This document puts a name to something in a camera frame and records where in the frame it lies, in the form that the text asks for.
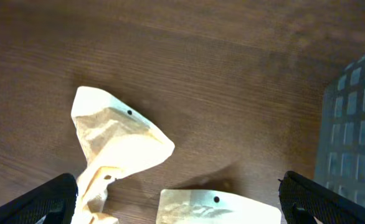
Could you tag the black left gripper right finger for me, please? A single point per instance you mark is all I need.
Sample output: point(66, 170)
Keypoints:
point(305, 201)

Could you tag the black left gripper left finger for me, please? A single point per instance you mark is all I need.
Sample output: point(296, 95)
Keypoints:
point(51, 202)

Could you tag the crumpled brown paper pouch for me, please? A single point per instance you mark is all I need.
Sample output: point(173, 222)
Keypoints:
point(117, 142)

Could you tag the beige paper pouch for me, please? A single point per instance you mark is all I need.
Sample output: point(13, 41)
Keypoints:
point(211, 206)

